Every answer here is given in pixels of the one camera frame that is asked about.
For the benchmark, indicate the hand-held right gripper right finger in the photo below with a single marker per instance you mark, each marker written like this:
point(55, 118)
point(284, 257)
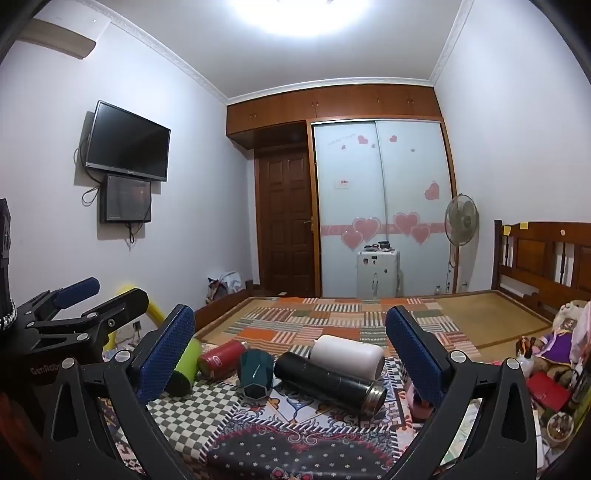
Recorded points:
point(415, 357)

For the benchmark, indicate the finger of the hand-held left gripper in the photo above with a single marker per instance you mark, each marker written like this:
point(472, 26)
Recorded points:
point(122, 308)
point(76, 291)

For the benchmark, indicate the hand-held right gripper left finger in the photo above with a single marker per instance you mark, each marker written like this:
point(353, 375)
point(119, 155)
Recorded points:
point(164, 357)

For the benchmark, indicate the pink cup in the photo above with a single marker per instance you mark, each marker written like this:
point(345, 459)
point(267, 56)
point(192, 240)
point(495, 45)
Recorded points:
point(418, 411)

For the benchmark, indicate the white cup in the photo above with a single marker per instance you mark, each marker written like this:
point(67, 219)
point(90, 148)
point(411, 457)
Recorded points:
point(346, 353)

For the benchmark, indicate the dark teal faceted cup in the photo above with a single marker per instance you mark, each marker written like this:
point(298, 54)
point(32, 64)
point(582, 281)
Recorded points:
point(256, 376)

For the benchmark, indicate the black thermos cup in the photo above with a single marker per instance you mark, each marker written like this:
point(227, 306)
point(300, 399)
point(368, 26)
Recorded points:
point(323, 378)

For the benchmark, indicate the green bottle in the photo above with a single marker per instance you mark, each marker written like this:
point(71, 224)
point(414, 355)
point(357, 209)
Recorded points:
point(187, 369)

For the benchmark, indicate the yellow foam tube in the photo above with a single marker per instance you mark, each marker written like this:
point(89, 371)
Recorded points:
point(156, 318)

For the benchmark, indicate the green checkered cloth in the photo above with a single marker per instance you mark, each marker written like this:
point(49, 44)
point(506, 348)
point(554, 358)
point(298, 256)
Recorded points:
point(207, 408)

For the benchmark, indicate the small white cabinet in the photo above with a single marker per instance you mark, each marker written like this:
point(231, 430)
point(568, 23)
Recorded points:
point(377, 274)

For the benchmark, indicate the bag on floor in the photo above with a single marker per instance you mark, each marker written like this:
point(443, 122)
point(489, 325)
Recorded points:
point(226, 287)

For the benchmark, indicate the patchwork blanket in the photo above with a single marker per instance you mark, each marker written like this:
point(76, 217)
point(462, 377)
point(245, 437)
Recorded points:
point(323, 318)

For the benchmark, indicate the red box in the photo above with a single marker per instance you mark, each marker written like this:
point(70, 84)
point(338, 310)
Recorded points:
point(547, 391)

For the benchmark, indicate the standing fan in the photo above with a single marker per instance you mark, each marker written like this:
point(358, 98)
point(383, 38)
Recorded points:
point(461, 219)

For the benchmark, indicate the dark floral blanket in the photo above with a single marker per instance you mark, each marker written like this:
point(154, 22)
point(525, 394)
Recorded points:
point(286, 445)

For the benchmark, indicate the wooden bed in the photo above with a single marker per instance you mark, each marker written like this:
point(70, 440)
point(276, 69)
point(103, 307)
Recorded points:
point(535, 258)

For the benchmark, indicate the wooden wardrobe with heart stickers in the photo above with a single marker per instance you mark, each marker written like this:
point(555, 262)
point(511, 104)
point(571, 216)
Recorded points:
point(383, 184)

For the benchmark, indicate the brown wooden door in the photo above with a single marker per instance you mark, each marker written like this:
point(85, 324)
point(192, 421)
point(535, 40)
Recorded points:
point(284, 217)

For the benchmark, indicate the white air conditioner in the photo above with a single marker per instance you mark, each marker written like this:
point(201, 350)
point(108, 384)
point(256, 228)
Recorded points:
point(69, 34)

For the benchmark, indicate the ceiling light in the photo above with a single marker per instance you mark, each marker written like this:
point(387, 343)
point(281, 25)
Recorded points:
point(298, 14)

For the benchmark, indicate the small black wall monitor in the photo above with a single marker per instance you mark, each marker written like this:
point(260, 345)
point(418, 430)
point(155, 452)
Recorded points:
point(125, 197)

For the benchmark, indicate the wall-mounted black television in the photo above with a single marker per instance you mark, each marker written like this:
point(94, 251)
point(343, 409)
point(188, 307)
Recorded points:
point(127, 141)

